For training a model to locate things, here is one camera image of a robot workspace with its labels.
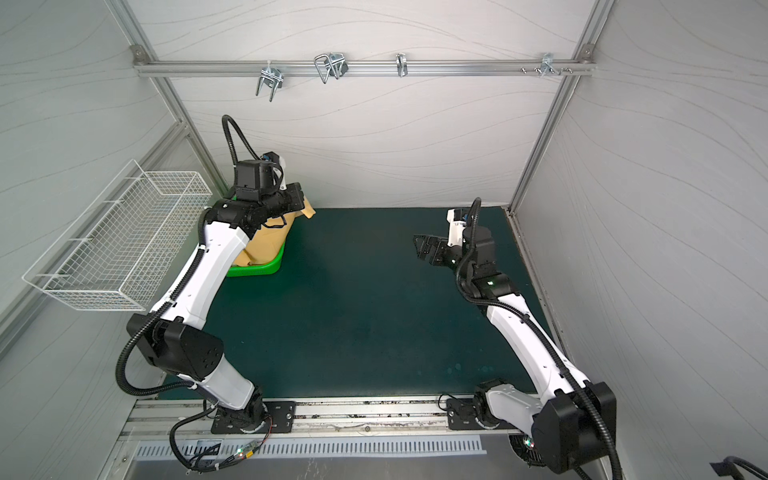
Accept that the small metal ring hook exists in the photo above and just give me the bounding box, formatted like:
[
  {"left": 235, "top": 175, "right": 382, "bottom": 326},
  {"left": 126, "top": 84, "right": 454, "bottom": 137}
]
[{"left": 395, "top": 53, "right": 408, "bottom": 78}]

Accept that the aluminium crossbar rail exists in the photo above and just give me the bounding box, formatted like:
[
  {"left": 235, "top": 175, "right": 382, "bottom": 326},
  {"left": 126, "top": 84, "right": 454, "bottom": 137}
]
[{"left": 134, "top": 57, "right": 597, "bottom": 79}]

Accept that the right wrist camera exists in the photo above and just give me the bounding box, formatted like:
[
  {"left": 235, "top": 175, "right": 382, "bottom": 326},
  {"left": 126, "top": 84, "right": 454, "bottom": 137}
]
[{"left": 447, "top": 208, "right": 469, "bottom": 247}]

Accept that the dark green table mat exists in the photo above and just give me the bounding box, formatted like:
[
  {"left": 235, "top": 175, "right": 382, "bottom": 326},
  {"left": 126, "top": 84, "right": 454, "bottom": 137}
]
[{"left": 205, "top": 207, "right": 534, "bottom": 398}]

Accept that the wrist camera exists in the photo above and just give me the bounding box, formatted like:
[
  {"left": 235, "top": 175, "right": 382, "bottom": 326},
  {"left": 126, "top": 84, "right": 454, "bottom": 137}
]
[
  {"left": 261, "top": 151, "right": 285, "bottom": 189},
  {"left": 447, "top": 208, "right": 469, "bottom": 247}
]

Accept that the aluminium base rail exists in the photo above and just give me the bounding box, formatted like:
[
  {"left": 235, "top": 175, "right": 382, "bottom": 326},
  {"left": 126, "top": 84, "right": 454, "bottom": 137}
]
[{"left": 118, "top": 392, "right": 614, "bottom": 443}]

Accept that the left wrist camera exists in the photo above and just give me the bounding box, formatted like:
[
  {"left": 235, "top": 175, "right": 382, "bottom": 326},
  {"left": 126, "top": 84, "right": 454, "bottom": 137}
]
[{"left": 261, "top": 151, "right": 285, "bottom": 189}]

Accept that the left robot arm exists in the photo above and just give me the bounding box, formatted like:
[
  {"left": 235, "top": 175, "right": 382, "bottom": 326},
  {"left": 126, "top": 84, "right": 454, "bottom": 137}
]
[{"left": 115, "top": 182, "right": 305, "bottom": 433}]

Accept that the metal bracket with bolts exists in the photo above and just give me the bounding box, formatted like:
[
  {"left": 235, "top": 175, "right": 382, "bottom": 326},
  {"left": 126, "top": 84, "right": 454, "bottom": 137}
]
[{"left": 520, "top": 53, "right": 573, "bottom": 77}]

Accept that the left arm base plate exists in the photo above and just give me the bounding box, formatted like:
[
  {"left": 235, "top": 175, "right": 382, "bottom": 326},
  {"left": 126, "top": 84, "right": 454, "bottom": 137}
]
[{"left": 211, "top": 400, "right": 296, "bottom": 435}]

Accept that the white wire basket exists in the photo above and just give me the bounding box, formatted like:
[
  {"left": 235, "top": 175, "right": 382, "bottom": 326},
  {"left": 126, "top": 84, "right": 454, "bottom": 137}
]
[{"left": 22, "top": 160, "right": 212, "bottom": 312}]

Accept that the metal u-bolt clamp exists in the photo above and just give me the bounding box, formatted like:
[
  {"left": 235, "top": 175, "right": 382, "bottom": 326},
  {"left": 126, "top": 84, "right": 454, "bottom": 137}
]
[{"left": 255, "top": 62, "right": 284, "bottom": 102}]

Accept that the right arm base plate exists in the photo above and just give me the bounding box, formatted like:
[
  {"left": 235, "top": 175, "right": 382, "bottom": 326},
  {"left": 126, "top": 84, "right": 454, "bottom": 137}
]
[{"left": 442, "top": 396, "right": 500, "bottom": 431}]

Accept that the left arm base cable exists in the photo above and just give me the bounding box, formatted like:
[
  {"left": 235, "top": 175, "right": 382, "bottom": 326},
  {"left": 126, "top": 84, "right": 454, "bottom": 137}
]
[{"left": 165, "top": 407, "right": 274, "bottom": 474}]

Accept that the green plastic basket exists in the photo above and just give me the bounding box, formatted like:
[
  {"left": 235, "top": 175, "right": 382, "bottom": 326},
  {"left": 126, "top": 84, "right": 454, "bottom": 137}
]
[{"left": 226, "top": 243, "right": 285, "bottom": 278}]

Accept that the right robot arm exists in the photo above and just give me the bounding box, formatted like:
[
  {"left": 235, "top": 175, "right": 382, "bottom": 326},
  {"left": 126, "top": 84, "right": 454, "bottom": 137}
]
[{"left": 413, "top": 230, "right": 624, "bottom": 479}]

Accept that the white slotted cable duct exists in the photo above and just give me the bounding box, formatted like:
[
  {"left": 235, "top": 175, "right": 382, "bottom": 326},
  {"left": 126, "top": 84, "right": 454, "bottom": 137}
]
[{"left": 134, "top": 435, "right": 487, "bottom": 461}]

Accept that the black cable bottom corner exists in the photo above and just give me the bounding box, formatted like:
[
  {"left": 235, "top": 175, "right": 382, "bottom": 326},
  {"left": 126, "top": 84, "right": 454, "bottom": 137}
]
[{"left": 709, "top": 455, "right": 768, "bottom": 480}]

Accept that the yellow skirt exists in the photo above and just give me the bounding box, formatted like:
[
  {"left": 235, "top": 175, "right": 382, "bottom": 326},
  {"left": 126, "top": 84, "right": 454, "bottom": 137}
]
[{"left": 232, "top": 198, "right": 315, "bottom": 267}]

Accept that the metal double hook clamp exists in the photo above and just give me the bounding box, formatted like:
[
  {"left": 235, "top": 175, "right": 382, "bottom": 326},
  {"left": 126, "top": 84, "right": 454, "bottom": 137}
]
[{"left": 313, "top": 52, "right": 349, "bottom": 84}]

